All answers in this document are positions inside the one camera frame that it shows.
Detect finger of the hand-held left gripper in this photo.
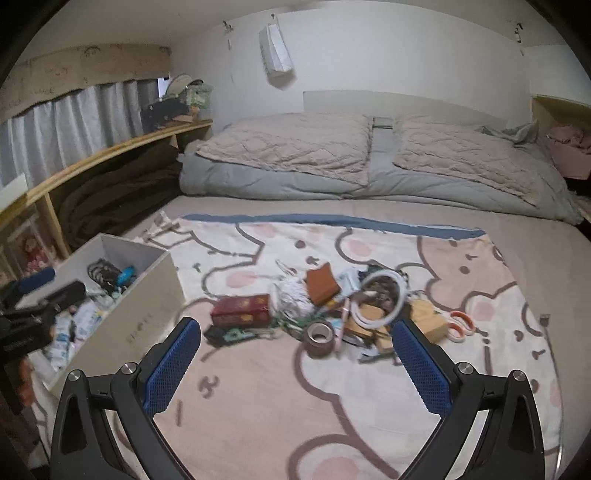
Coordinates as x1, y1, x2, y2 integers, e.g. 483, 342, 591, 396
4, 268, 56, 301
28, 282, 88, 315

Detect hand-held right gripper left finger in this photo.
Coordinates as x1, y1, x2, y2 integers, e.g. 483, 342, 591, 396
48, 316, 201, 480

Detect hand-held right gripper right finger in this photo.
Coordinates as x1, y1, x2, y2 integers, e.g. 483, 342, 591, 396
392, 318, 543, 480

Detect white cardboard box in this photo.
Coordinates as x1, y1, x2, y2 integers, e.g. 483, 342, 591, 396
41, 233, 185, 398

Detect white blue printed packet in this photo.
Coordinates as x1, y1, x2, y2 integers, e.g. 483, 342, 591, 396
46, 314, 77, 370

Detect black hair claw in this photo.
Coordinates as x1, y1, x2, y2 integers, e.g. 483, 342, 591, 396
88, 259, 121, 291

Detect light wooden block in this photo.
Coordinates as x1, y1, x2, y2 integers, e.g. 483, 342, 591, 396
409, 302, 448, 343

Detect light wooden board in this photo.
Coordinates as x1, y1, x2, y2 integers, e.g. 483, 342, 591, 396
344, 307, 393, 354

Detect dark red rectangular box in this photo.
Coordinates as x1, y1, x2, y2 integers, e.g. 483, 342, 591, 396
210, 294, 272, 328

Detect brown tape roll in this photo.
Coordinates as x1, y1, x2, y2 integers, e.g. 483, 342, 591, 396
305, 322, 337, 358

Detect brown folded blanket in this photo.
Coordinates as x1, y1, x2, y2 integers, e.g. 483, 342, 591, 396
58, 154, 183, 252

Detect light blue card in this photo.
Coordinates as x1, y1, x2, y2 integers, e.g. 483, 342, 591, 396
337, 271, 365, 296

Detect printed cartoon blanket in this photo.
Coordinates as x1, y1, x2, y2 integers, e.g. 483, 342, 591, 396
28, 213, 561, 480

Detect brown leather wallet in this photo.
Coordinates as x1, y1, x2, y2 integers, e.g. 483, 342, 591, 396
306, 263, 341, 306

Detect wooden shelf unit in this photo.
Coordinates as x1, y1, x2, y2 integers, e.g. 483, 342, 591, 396
0, 119, 213, 278

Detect grey curtain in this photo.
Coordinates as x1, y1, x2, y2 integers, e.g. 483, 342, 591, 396
0, 78, 160, 190

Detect beige bed sheet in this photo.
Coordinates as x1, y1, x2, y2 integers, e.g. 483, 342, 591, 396
124, 194, 591, 370

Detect black bag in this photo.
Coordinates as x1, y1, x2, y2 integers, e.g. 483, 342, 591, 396
147, 99, 190, 132

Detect grey duvet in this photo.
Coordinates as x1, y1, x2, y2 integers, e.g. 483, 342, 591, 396
179, 115, 583, 224

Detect cardboard valance with drawings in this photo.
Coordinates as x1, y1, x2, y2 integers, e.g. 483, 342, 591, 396
0, 45, 172, 118

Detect beige quilted pillow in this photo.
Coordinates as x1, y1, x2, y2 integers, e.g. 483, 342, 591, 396
392, 114, 561, 206
196, 112, 374, 188

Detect white cap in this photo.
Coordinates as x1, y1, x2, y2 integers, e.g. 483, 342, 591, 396
165, 74, 204, 95

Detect crumpled grey cloth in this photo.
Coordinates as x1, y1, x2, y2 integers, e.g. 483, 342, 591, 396
480, 121, 541, 145

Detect pink crumpled clothes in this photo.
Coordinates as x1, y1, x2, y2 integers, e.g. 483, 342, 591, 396
545, 124, 591, 178

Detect white headboard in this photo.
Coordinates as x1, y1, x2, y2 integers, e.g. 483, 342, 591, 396
302, 90, 529, 127

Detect wooden closet alcove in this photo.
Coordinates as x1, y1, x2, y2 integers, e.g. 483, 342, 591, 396
531, 95, 591, 227

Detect white hanging paper bag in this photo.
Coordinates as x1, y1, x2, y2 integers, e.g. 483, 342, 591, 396
259, 23, 294, 77

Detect white plastic ring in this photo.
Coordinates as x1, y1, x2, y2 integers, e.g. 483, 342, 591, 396
349, 270, 407, 329

